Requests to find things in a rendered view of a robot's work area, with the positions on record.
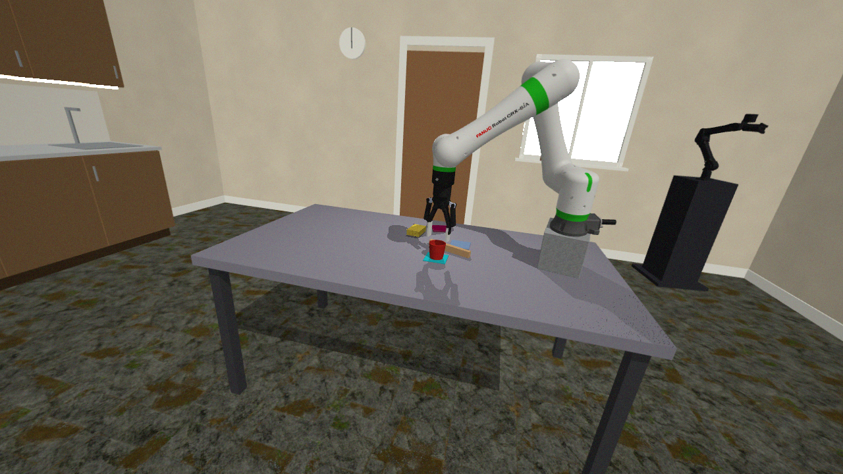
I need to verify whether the yellow sponge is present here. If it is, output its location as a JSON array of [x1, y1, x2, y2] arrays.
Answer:
[[406, 224, 426, 237]]

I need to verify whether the red cup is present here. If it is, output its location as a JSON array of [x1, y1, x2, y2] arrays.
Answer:
[[429, 240, 446, 260]]

